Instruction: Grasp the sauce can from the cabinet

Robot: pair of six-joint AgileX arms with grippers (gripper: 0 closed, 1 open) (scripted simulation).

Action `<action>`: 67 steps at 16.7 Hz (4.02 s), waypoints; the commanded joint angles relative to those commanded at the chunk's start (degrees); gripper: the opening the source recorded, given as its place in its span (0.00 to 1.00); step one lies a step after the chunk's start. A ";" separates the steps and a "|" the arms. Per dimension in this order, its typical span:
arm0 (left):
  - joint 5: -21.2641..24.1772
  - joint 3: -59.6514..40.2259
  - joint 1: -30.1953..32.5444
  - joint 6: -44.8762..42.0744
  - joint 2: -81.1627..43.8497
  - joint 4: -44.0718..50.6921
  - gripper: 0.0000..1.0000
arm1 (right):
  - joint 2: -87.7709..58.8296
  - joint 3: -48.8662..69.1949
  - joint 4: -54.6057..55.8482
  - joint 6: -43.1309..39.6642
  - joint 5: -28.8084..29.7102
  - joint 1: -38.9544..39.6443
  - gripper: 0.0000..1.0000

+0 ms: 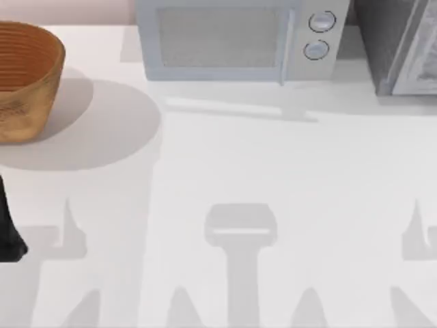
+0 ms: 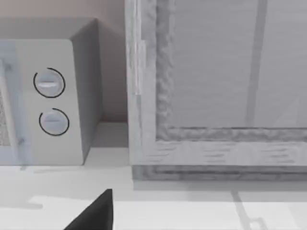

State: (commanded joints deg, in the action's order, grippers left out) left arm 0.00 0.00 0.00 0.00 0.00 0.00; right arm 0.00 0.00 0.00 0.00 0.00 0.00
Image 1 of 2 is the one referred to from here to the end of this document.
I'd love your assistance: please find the microwave oven door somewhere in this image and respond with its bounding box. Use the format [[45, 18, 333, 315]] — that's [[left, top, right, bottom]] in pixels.
[[135, 0, 301, 83]]

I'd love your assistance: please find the pale microwave oven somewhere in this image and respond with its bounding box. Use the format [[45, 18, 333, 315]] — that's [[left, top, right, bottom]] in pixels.
[[134, 0, 352, 85]]

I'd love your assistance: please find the round microwave knob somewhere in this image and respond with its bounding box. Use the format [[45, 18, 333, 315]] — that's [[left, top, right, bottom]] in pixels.
[[302, 39, 330, 61], [308, 10, 337, 33]]

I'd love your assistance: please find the brown wicker basket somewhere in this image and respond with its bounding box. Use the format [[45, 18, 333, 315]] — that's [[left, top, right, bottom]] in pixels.
[[0, 21, 66, 144]]

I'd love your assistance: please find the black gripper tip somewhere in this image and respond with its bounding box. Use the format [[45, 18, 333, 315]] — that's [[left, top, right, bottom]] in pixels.
[[0, 174, 29, 263]]

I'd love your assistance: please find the microwave door handle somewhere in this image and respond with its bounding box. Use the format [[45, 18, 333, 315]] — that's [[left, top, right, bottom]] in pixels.
[[279, 9, 296, 86]]

